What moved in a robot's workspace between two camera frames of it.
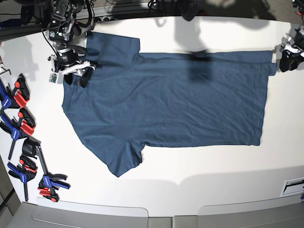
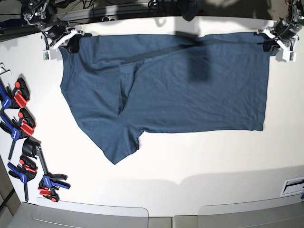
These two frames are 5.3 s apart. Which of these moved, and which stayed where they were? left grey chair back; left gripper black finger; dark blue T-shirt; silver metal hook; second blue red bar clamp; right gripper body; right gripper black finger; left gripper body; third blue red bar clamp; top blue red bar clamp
Moved: left gripper body; right gripper body; right gripper black finger; left gripper black finger; dark blue T-shirt
Stayed: second blue red bar clamp; left grey chair back; third blue red bar clamp; top blue red bar clamp; silver metal hook
